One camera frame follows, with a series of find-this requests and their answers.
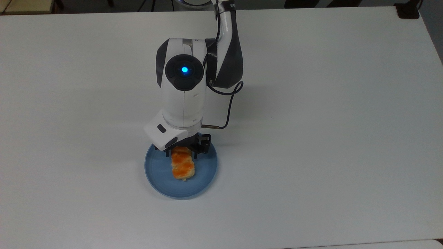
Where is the blue round plate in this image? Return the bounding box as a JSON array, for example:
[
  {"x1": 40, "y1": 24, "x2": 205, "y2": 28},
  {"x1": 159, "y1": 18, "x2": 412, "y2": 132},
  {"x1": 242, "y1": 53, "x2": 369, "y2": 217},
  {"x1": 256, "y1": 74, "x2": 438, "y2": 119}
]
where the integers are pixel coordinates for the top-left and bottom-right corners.
[{"x1": 144, "y1": 133, "x2": 218, "y2": 200}]

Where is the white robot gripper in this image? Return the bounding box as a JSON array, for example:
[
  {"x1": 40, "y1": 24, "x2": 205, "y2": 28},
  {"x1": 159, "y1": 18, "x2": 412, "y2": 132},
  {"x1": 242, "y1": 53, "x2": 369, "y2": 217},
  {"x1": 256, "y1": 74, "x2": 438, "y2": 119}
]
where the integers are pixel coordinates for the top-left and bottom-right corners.
[{"x1": 144, "y1": 111, "x2": 211, "y2": 160}]

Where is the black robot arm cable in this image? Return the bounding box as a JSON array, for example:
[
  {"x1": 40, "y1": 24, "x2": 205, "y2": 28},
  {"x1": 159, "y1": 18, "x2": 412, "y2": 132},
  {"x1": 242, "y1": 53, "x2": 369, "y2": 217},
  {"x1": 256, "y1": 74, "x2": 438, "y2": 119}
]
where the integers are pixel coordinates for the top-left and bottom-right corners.
[{"x1": 202, "y1": 0, "x2": 244, "y2": 130}]

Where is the light wooden board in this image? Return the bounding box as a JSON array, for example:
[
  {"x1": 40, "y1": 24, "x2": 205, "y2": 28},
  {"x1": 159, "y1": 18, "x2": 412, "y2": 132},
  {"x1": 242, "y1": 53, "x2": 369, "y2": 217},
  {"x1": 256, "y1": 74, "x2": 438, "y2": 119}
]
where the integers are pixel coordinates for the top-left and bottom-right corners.
[{"x1": 0, "y1": 0, "x2": 56, "y2": 15}]

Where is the orange glazed bread loaf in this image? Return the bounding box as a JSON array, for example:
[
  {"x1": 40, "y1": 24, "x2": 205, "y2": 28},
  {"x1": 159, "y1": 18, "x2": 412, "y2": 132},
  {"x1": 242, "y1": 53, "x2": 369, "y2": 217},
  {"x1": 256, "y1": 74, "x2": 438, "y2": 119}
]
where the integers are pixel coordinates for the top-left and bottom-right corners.
[{"x1": 171, "y1": 146, "x2": 196, "y2": 182}]

